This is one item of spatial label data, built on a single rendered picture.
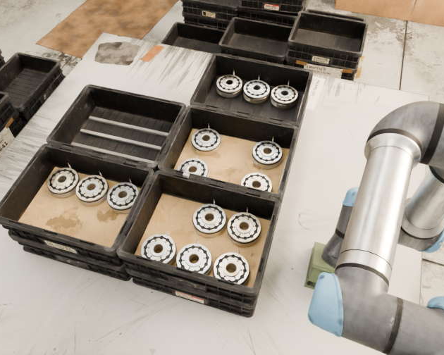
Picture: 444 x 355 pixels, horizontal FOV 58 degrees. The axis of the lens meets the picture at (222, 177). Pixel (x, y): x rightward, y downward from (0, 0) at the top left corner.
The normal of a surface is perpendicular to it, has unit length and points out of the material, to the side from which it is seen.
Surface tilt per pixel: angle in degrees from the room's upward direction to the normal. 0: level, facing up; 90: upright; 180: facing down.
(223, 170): 0
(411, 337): 30
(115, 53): 1
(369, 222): 19
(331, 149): 0
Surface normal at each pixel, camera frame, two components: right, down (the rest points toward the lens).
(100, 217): -0.02, -0.58
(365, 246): -0.29, -0.69
